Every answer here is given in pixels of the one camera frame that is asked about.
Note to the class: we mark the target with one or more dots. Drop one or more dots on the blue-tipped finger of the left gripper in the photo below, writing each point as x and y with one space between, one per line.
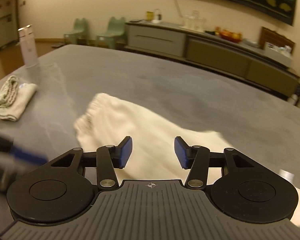
26 156

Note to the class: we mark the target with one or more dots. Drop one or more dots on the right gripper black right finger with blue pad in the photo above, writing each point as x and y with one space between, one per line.
237 185

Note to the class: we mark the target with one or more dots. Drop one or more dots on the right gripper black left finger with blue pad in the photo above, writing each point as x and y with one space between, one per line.
67 186

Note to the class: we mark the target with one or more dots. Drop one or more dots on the white striped knit garment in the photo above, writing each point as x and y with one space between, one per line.
14 98

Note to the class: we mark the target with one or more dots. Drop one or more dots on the cream white trousers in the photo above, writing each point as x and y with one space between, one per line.
256 130

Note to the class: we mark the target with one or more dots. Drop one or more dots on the grey brown sideboard cabinet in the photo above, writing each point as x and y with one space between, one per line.
238 61

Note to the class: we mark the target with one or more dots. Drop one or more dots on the green child chair left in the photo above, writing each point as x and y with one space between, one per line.
78 32

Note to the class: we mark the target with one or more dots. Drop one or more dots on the green child chair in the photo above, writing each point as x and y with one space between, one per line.
116 31
78 32

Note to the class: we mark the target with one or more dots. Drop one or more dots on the white box on sideboard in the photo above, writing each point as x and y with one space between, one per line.
281 55

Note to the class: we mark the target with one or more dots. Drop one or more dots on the green child chair right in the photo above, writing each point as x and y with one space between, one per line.
116 31

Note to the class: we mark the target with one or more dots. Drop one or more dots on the red fruit bowl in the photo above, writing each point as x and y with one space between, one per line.
229 35

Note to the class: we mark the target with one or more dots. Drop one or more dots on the brown framed board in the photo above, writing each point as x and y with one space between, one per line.
274 38

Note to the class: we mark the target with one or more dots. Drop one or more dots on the glass cup set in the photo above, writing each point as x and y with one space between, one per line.
194 22

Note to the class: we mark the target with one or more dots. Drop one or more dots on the yellow jar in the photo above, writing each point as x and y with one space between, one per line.
149 15

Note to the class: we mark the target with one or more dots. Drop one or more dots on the white kettle jug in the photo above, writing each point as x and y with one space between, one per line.
157 18

